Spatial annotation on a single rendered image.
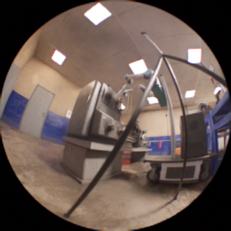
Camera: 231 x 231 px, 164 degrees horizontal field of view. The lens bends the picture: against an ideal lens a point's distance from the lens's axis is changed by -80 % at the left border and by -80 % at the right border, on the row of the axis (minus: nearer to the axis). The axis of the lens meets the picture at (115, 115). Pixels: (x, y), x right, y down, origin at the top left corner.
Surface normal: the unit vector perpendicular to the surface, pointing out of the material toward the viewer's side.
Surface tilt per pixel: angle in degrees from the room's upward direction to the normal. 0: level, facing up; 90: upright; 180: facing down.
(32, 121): 90
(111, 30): 180
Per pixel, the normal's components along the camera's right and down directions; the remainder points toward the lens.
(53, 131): 0.81, -0.12
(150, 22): -0.12, 0.92
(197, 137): -0.66, -0.36
